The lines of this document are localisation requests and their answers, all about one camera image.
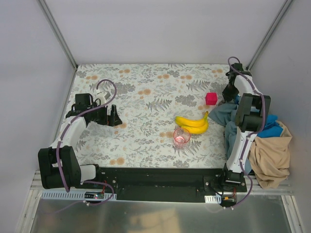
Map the grey cloth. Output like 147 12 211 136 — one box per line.
217 100 230 107

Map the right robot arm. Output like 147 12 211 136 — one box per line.
218 62 271 192

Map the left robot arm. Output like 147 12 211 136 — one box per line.
38 91 122 191

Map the light blue cloth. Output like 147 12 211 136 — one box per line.
208 103 242 159

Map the bright blue cloth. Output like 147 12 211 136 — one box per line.
257 115 283 138

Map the beige cloth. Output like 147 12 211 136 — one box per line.
248 121 292 189

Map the pink cube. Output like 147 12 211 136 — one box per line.
205 92 218 105

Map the yellow banana bunch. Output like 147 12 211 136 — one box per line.
175 111 209 134

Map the floral tablecloth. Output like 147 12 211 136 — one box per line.
66 64 229 168

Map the pink plastic cup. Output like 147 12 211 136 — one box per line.
173 128 191 148

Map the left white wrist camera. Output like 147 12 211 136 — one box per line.
95 89 111 105

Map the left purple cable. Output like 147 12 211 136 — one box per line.
46 79 118 216

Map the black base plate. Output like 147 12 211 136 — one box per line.
79 167 247 203

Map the left white cable duct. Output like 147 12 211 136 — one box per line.
41 191 117 201

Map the white cable duct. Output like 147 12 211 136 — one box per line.
41 191 117 201
204 195 222 204

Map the right aluminium frame post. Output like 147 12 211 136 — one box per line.
246 0 294 70

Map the aluminium frame post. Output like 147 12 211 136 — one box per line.
246 0 294 70
37 0 78 70

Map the left aluminium frame post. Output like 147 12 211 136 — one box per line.
37 0 78 70

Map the right white cable duct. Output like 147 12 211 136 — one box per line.
204 195 222 204

